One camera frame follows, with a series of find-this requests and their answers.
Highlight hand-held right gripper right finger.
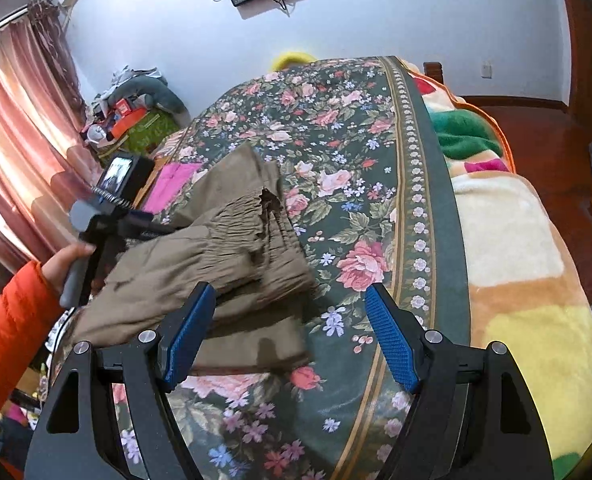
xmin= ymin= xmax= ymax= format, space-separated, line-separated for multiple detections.
xmin=365 ymin=284 xmax=557 ymax=480

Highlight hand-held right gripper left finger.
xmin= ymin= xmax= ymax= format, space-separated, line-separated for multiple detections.
xmin=26 ymin=281 xmax=217 ymax=480

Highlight khaki pants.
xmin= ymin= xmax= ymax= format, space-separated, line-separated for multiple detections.
xmin=73 ymin=140 xmax=319 ymax=373

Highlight person's left forearm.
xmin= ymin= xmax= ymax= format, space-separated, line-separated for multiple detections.
xmin=0 ymin=260 xmax=65 ymax=431

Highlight person's left hand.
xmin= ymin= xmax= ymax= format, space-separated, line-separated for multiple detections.
xmin=40 ymin=242 xmax=96 ymax=293

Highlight pink cloth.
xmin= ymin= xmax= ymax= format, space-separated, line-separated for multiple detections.
xmin=143 ymin=161 xmax=204 ymax=213

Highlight orange box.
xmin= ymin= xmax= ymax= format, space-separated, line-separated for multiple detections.
xmin=110 ymin=107 xmax=146 ymax=138

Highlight grey plush pillow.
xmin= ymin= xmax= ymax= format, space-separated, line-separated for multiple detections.
xmin=120 ymin=77 xmax=187 ymax=116

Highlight pink curtain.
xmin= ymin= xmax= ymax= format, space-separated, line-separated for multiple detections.
xmin=0 ymin=20 xmax=89 ymax=271

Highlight pile of clothes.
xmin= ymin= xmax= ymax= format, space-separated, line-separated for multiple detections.
xmin=80 ymin=65 xmax=177 ymax=151

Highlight dark floral blanket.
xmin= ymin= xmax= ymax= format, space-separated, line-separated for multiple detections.
xmin=50 ymin=55 xmax=472 ymax=480

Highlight colourful fleece blanket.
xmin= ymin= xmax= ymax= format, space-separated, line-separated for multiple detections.
xmin=401 ymin=57 xmax=592 ymax=480

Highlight dark patterned curtain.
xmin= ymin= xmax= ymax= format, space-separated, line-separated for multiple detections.
xmin=26 ymin=0 xmax=89 ymax=126

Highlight yellow foam tube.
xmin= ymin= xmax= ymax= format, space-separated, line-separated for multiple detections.
xmin=271 ymin=50 xmax=317 ymax=72

